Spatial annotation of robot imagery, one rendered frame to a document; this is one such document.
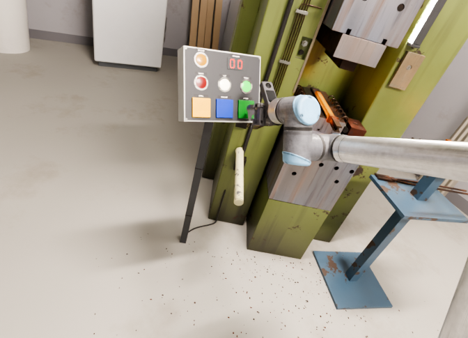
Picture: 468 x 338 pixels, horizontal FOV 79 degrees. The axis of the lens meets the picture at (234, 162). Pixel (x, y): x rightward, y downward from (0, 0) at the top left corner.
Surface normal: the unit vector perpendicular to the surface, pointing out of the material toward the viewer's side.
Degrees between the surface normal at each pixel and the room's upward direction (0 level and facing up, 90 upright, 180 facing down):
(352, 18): 90
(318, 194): 90
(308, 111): 55
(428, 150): 68
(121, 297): 0
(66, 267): 0
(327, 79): 90
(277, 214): 90
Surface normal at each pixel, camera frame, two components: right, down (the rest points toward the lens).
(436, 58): -0.03, 0.57
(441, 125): -0.90, 0.04
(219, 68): 0.45, 0.13
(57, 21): 0.37, 0.61
